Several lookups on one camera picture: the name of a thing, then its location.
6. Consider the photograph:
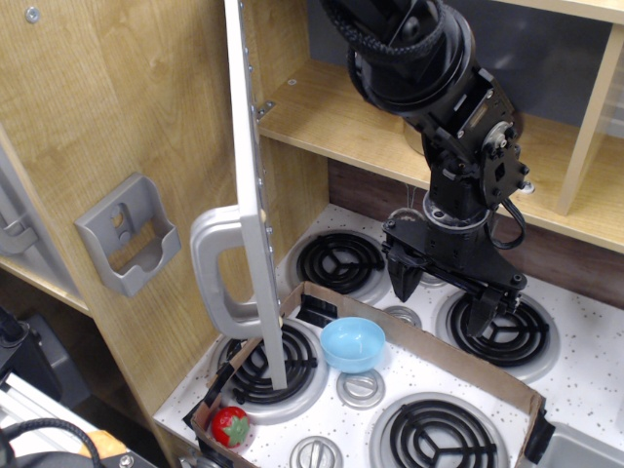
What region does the wooden toy kitchen cabinet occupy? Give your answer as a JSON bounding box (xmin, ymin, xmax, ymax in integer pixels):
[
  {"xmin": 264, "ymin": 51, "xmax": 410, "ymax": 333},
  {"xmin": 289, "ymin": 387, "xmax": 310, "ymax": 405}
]
[{"xmin": 0, "ymin": 0, "xmax": 624, "ymax": 468}]

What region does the grey stove knob back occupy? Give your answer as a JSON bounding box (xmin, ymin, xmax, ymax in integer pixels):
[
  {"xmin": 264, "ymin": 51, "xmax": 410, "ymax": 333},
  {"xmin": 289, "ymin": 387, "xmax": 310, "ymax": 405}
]
[{"xmin": 420, "ymin": 272, "xmax": 448, "ymax": 289}]

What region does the back right stove burner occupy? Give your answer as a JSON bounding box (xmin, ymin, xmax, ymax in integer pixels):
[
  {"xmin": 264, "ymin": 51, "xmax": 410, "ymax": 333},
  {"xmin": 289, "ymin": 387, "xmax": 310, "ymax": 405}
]
[{"xmin": 435, "ymin": 292, "xmax": 561, "ymax": 383}]

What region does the grey cabinet door handle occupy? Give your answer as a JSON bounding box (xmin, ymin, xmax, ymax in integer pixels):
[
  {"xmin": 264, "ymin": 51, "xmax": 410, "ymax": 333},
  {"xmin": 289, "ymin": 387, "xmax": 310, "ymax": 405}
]
[{"xmin": 1, "ymin": 216, "xmax": 39, "ymax": 256}]

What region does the light blue plastic bowl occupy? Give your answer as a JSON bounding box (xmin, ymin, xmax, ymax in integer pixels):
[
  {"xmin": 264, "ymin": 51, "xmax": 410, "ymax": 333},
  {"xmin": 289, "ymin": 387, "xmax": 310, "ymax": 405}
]
[{"xmin": 320, "ymin": 317, "xmax": 386, "ymax": 373}]

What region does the black braided cable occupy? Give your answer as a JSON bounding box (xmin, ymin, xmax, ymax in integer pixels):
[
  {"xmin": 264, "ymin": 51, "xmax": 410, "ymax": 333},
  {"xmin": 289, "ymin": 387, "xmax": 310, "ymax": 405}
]
[{"xmin": 0, "ymin": 417, "xmax": 106, "ymax": 468}]

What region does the red toy strawberry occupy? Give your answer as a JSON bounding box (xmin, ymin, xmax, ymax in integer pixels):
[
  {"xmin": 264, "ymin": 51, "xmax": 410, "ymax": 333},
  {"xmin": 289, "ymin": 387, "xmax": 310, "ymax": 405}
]
[{"xmin": 211, "ymin": 407, "xmax": 251, "ymax": 449}]

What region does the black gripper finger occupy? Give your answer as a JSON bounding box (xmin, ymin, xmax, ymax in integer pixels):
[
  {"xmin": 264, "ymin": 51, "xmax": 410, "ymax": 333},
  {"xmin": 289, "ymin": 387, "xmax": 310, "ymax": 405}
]
[
  {"xmin": 389, "ymin": 255, "xmax": 422, "ymax": 301},
  {"xmin": 467, "ymin": 288, "xmax": 502, "ymax": 337}
]

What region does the front right stove burner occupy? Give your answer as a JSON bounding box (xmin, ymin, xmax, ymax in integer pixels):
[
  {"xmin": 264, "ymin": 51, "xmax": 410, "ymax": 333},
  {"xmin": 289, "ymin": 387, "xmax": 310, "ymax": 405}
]
[{"xmin": 368, "ymin": 392, "xmax": 510, "ymax": 468}]

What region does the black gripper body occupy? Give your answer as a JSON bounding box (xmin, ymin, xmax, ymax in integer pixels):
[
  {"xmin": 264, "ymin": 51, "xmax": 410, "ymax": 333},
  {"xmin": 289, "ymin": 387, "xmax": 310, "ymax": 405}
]
[{"xmin": 382, "ymin": 210, "xmax": 527, "ymax": 312}]

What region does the grey toy microwave door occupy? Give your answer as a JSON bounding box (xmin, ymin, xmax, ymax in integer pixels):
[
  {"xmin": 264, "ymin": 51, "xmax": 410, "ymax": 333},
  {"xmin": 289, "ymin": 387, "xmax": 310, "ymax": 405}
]
[{"xmin": 190, "ymin": 1, "xmax": 288, "ymax": 390}]

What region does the stove burner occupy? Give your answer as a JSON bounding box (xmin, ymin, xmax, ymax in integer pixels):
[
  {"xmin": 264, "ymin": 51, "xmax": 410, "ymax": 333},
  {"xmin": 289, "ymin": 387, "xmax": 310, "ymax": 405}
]
[
  {"xmin": 368, "ymin": 392, "xmax": 510, "ymax": 468},
  {"xmin": 435, "ymin": 292, "xmax": 561, "ymax": 383},
  {"xmin": 282, "ymin": 229, "xmax": 390, "ymax": 303},
  {"xmin": 221, "ymin": 319, "xmax": 329, "ymax": 425}
]

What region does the grey stove knob centre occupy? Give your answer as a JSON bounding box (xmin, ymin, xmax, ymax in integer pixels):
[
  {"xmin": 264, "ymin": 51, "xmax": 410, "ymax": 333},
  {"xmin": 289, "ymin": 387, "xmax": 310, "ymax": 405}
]
[{"xmin": 336, "ymin": 370, "xmax": 386, "ymax": 410}]

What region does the grey wall phone holder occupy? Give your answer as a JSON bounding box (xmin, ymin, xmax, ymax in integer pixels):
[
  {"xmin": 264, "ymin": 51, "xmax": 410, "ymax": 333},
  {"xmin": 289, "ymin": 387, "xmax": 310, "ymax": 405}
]
[{"xmin": 74, "ymin": 173, "xmax": 181, "ymax": 297}]

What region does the small grey stove knob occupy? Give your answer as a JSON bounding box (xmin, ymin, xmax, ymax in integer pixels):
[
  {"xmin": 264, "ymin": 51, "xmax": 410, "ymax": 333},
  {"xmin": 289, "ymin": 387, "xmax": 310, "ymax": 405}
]
[{"xmin": 383, "ymin": 305, "xmax": 422, "ymax": 329}]

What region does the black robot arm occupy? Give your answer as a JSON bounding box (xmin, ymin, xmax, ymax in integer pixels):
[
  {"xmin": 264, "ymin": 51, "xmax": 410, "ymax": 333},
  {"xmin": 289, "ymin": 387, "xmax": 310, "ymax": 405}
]
[{"xmin": 323, "ymin": 1, "xmax": 528, "ymax": 336}]

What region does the metal pot in microwave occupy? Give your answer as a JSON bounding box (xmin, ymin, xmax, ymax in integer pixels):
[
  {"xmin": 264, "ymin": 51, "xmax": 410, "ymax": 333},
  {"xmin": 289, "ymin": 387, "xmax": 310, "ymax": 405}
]
[{"xmin": 403, "ymin": 120, "xmax": 424, "ymax": 156}]

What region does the front left stove burner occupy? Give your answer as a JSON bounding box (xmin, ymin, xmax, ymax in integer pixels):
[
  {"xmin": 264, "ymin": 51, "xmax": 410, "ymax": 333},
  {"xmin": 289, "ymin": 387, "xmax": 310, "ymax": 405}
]
[{"xmin": 221, "ymin": 319, "xmax": 329, "ymax": 425}]

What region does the back left stove burner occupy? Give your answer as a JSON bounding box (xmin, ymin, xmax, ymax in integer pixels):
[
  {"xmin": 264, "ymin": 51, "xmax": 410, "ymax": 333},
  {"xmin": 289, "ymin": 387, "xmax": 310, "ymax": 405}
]
[{"xmin": 282, "ymin": 229, "xmax": 390, "ymax": 303}]

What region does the grey stove knob front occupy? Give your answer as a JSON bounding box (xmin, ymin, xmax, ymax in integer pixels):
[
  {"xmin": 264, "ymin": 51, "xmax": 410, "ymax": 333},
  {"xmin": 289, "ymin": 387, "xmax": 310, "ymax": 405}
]
[{"xmin": 290, "ymin": 436, "xmax": 343, "ymax": 468}]

